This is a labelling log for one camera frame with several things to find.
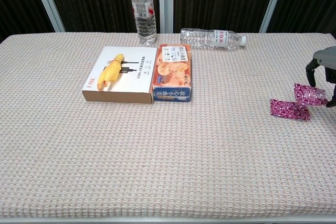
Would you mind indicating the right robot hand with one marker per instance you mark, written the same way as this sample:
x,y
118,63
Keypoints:
x,y
326,56

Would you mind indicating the clear plastic water bottle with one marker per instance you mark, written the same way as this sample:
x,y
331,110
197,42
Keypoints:
x,y
144,11
204,37

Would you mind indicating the orange snack box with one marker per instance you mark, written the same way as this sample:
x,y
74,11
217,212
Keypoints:
x,y
172,72

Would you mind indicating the beige waffle-weave tablecloth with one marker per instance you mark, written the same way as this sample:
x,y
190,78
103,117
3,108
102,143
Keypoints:
x,y
157,155

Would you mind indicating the yellow rubber chicken toy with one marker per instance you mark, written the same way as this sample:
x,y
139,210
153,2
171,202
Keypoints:
x,y
110,73

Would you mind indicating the aluminium partition frame post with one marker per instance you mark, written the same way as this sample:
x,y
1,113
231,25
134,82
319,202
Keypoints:
x,y
273,3
48,3
166,3

